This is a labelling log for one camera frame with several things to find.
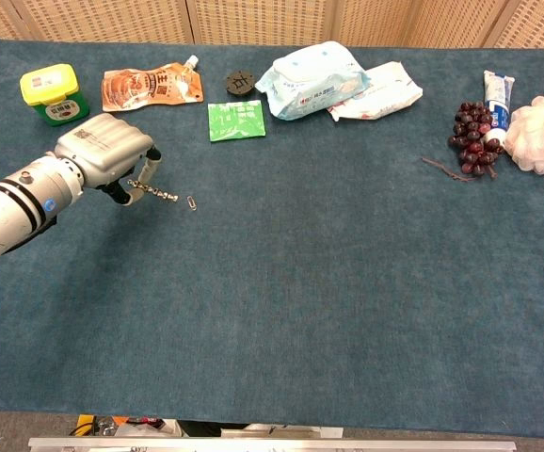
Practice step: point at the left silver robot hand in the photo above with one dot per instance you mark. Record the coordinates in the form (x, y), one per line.
(105, 153)

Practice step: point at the yellow green lidded jar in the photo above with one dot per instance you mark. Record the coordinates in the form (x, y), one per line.
(54, 94)

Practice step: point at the metal paper clip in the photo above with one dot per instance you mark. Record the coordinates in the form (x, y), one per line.
(191, 202)

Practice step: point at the orange spouted drink pouch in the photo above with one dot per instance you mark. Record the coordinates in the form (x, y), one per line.
(152, 88)

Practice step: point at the green sachet packet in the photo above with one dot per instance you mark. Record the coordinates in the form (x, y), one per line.
(236, 120)

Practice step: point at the black round disc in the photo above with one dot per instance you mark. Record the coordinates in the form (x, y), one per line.
(240, 83)

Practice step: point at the teal table mat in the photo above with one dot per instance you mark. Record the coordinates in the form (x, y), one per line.
(272, 263)

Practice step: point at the woven folding screen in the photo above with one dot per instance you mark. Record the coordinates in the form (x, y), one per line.
(272, 21)

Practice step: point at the blue wet wipes pack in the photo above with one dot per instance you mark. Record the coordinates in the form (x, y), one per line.
(312, 85)

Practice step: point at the white red wipes pack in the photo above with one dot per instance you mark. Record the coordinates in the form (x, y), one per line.
(380, 96)

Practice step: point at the bunch of dark grapes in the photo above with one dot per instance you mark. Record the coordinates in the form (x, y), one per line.
(474, 136)

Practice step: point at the blue white toothpaste tube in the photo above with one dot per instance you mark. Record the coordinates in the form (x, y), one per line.
(497, 106)

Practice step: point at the pink white bath pouf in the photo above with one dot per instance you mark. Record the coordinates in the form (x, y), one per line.
(542, 134)

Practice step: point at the aluminium profile rail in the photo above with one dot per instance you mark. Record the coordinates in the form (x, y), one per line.
(272, 444)

